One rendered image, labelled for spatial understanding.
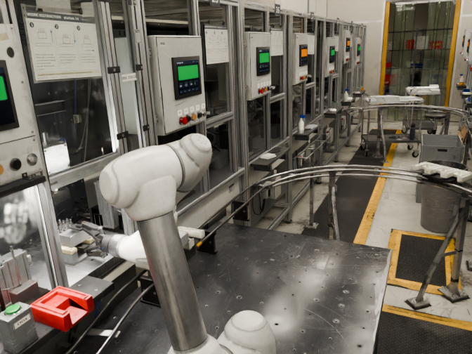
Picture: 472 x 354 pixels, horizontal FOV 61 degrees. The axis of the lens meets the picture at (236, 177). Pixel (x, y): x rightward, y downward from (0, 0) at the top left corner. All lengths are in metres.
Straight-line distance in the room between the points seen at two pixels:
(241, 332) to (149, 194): 0.50
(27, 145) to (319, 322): 1.25
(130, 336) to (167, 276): 0.68
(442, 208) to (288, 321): 2.65
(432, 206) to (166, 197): 3.34
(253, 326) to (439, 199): 3.05
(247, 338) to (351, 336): 0.55
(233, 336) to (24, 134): 0.90
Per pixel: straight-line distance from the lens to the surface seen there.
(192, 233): 2.00
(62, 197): 1.80
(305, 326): 1.70
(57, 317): 1.43
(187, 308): 1.11
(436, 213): 4.13
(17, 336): 1.40
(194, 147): 1.08
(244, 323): 1.26
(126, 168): 1.01
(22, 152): 1.42
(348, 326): 1.72
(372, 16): 9.43
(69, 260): 1.81
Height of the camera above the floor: 1.74
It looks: 18 degrees down
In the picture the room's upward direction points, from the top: 2 degrees counter-clockwise
